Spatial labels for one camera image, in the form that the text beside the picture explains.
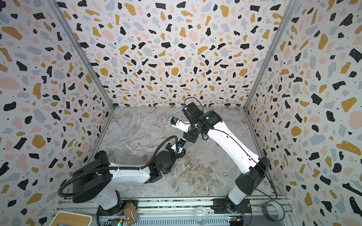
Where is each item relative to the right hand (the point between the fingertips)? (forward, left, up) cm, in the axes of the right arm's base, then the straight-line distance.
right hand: (186, 131), depth 73 cm
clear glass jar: (-34, -8, -26) cm, 44 cm away
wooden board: (-37, +57, -20) cm, 71 cm away
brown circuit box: (-34, +27, -22) cm, 49 cm away
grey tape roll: (-31, -48, -24) cm, 63 cm away
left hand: (0, +1, -3) cm, 3 cm away
